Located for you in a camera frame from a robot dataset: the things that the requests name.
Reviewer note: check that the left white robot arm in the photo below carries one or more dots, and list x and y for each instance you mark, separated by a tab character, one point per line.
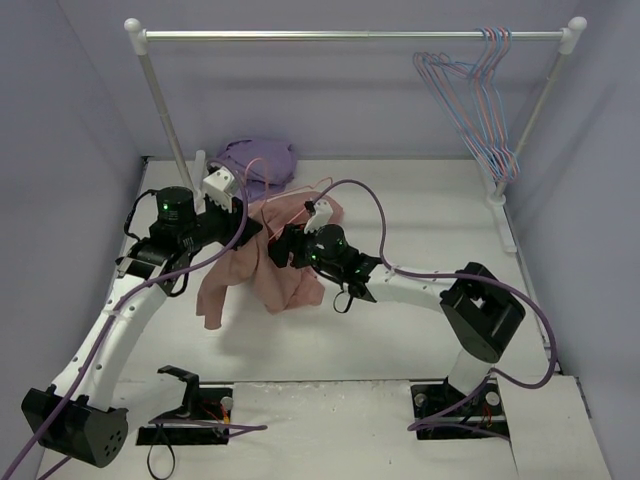
74	415

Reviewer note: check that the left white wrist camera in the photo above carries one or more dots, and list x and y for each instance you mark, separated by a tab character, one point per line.
220	187

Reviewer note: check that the pink and blue hangers bunch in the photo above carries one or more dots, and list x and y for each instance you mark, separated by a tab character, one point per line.
468	96

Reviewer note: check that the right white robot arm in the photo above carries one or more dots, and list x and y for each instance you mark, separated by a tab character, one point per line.
483	317

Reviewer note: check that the purple t shirt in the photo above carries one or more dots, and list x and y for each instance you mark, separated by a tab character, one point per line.
280	154

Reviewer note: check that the pink wire hanger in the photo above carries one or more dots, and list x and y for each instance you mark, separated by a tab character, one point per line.
280	202

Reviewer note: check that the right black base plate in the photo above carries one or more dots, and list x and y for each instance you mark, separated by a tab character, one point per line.
481	417

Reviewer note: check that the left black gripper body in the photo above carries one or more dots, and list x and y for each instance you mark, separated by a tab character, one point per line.
245	226

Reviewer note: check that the white metal clothes rack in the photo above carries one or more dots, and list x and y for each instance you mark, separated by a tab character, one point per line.
140	39

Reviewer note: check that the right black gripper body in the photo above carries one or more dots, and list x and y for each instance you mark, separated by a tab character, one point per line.
279	245

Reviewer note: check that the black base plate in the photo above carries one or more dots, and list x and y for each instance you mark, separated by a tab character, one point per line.
195	428
481	417

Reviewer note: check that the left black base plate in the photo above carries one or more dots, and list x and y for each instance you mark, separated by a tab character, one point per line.
195	428

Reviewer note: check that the pink t shirt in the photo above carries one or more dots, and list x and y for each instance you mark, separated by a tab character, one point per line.
278	289

